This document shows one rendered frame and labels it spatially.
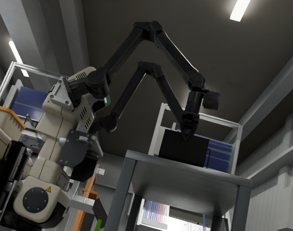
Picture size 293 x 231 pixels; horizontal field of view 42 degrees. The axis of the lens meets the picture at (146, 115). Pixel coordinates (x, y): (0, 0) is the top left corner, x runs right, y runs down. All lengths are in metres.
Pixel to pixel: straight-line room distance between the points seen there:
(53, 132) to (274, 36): 3.89
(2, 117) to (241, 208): 1.08
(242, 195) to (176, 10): 3.92
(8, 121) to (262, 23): 3.77
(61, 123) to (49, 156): 0.16
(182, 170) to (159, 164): 0.08
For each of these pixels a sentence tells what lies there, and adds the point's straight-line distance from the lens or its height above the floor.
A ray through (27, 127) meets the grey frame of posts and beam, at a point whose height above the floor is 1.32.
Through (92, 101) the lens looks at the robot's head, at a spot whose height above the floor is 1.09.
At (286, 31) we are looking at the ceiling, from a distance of 5.11.
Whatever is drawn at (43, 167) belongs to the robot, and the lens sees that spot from 1.68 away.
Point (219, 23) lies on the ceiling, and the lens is 5.11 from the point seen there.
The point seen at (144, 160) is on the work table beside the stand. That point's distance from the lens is 1.37.
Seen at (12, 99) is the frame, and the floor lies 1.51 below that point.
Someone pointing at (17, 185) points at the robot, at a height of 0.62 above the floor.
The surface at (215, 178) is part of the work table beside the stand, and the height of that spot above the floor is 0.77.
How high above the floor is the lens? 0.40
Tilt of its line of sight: 22 degrees up
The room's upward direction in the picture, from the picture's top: 16 degrees clockwise
